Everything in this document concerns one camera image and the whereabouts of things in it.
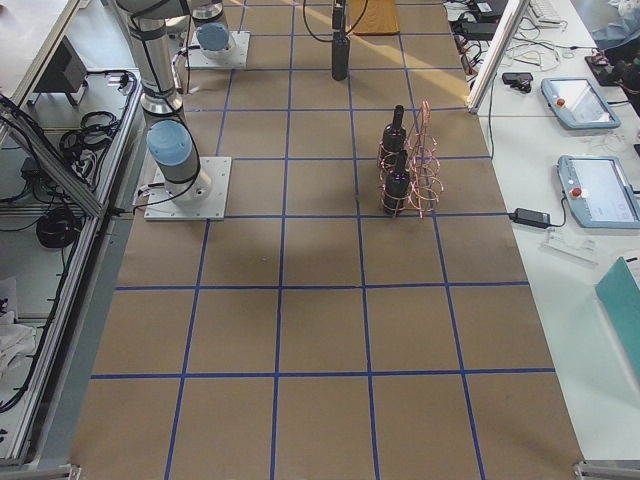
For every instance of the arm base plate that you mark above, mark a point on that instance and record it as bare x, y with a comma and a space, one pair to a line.
205, 199
232, 57

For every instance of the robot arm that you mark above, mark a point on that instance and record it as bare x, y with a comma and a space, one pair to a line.
214, 39
169, 140

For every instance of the teach pendant far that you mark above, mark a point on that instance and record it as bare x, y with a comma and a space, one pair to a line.
578, 104

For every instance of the teach pendant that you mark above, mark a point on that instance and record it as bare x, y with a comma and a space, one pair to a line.
578, 104
598, 192

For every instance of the teal box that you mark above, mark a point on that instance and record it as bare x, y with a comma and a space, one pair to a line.
618, 291

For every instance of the copper wire bottle basket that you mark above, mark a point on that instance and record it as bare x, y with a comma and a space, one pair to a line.
425, 187

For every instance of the aluminium frame post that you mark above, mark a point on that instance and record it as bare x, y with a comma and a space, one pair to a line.
505, 31

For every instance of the teach pendant near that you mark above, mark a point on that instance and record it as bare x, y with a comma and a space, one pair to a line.
598, 192

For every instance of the dark wine bottle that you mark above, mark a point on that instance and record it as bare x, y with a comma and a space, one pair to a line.
396, 185
340, 50
393, 139

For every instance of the wooden tray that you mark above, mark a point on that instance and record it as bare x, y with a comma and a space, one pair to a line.
373, 17

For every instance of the black power brick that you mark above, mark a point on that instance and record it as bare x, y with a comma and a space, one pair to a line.
530, 218

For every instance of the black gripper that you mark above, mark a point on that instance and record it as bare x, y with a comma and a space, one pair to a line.
339, 19

